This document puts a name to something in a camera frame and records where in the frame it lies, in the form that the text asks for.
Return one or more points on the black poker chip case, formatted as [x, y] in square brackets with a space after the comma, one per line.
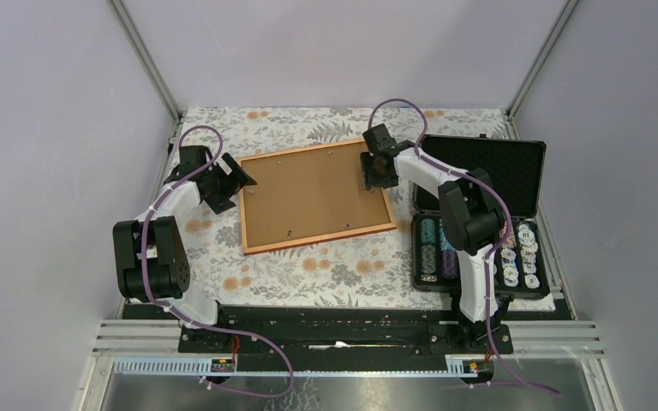
[515, 169]

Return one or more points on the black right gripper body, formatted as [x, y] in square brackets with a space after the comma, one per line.
[383, 180]

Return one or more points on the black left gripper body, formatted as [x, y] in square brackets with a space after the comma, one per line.
[218, 181]

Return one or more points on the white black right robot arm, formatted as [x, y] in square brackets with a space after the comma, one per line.
[471, 212]

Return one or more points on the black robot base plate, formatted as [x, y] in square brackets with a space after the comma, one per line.
[345, 340]

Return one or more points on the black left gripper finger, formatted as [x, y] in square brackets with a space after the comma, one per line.
[220, 202]
[236, 178]

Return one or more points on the aluminium rail frame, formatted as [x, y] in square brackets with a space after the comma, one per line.
[159, 347]

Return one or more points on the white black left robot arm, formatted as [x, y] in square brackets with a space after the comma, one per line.
[151, 259]

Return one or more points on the orange wooden picture frame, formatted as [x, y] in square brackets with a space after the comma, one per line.
[317, 238]

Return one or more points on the brown cardboard backing board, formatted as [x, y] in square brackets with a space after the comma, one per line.
[312, 195]

